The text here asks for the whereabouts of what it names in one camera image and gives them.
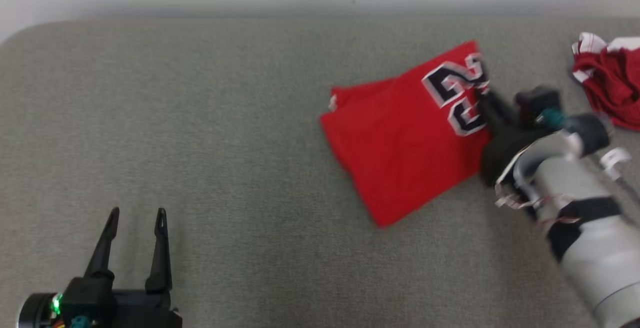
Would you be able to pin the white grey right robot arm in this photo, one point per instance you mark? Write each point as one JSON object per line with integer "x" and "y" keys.
{"x": 595, "y": 248}

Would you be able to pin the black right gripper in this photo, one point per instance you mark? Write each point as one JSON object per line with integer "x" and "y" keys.
{"x": 505, "y": 152}

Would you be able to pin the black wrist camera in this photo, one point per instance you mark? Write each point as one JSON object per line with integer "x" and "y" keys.
{"x": 537, "y": 100}
{"x": 90, "y": 298}

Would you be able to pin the red and white jersey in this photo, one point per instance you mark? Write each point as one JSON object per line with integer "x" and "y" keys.
{"x": 400, "y": 147}

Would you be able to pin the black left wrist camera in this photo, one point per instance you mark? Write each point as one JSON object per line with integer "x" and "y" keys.
{"x": 90, "y": 298}

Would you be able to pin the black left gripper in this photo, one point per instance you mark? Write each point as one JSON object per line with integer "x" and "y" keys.
{"x": 150, "y": 313}

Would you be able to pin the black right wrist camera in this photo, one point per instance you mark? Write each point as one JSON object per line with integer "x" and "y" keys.
{"x": 537, "y": 100}

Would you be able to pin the red basketball shorts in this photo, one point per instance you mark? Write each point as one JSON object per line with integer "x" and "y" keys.
{"x": 615, "y": 82}

